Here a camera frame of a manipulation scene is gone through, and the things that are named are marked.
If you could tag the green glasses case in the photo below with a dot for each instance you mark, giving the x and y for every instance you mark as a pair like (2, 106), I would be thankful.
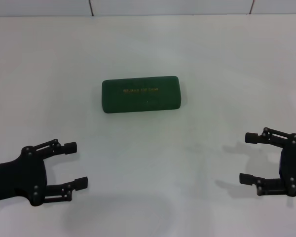
(138, 98)

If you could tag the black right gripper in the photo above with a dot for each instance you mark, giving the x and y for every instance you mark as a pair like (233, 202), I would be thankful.
(294, 165)

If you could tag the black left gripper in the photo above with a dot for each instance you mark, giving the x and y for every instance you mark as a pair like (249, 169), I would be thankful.
(14, 180)

